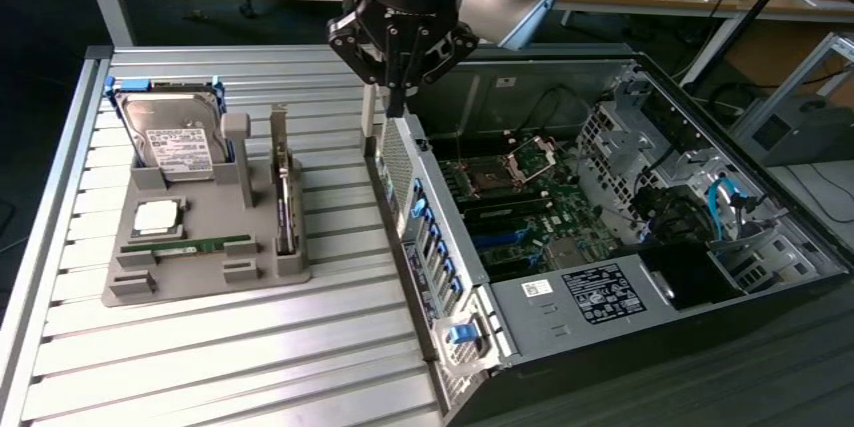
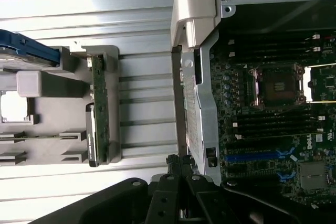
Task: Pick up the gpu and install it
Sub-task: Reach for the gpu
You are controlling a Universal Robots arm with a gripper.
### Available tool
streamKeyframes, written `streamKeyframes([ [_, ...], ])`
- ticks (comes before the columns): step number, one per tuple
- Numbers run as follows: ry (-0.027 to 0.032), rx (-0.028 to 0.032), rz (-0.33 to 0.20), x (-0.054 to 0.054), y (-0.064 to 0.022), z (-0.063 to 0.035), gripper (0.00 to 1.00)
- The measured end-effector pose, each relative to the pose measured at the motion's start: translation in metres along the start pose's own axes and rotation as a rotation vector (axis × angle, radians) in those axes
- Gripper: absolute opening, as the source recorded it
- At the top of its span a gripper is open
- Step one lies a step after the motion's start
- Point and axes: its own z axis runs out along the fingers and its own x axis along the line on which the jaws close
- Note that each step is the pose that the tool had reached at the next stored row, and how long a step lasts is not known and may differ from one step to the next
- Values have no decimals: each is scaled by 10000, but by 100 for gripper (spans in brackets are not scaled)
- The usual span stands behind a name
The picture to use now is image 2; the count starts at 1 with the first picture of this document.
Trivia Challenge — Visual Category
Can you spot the blue expansion slot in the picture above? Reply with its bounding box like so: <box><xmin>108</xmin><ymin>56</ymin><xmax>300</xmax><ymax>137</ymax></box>
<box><xmin>225</xmin><ymin>153</ymin><xmax>280</xmax><ymax>164</ymax></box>

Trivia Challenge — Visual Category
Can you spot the green Dell motherboard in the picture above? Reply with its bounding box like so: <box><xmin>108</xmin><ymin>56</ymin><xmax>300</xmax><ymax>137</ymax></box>
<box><xmin>209</xmin><ymin>28</ymin><xmax>336</xmax><ymax>206</ymax></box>

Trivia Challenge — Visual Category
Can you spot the open black PC case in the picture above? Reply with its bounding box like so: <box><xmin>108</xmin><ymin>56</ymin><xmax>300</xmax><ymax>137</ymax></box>
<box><xmin>170</xmin><ymin>0</ymin><xmax>336</xmax><ymax>207</ymax></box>

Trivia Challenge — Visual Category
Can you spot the silver chipset heatsink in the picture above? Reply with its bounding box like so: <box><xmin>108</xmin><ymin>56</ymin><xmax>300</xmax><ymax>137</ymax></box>
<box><xmin>298</xmin><ymin>161</ymin><xmax>327</xmax><ymax>187</ymax></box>

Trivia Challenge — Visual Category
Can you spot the CPU socket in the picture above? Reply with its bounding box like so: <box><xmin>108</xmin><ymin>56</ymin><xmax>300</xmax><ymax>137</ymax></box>
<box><xmin>246</xmin><ymin>63</ymin><xmax>308</xmax><ymax>108</ymax></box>

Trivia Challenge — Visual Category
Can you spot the grey 3D-printed parts rack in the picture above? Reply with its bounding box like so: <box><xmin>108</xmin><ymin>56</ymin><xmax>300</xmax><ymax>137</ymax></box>
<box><xmin>0</xmin><ymin>45</ymin><xmax>119</xmax><ymax>167</ymax></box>

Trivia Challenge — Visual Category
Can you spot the green RAM stick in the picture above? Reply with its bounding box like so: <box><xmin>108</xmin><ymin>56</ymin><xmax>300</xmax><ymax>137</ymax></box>
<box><xmin>0</xmin><ymin>134</ymin><xmax>61</xmax><ymax>140</ymax></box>

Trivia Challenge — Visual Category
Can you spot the metal socket cover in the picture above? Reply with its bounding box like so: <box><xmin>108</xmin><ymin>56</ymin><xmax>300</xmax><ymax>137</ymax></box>
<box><xmin>303</xmin><ymin>63</ymin><xmax>336</xmax><ymax>104</ymax></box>

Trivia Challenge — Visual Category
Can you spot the silver CPU chip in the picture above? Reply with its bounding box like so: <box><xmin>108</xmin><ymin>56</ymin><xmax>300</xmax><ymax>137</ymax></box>
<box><xmin>0</xmin><ymin>93</ymin><xmax>29</xmax><ymax>124</ymax></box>

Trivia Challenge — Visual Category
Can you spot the hard disk in blue caddy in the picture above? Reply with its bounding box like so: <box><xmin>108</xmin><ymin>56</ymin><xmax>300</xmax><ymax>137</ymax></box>
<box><xmin>0</xmin><ymin>29</ymin><xmax>65</xmax><ymax>71</ymax></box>

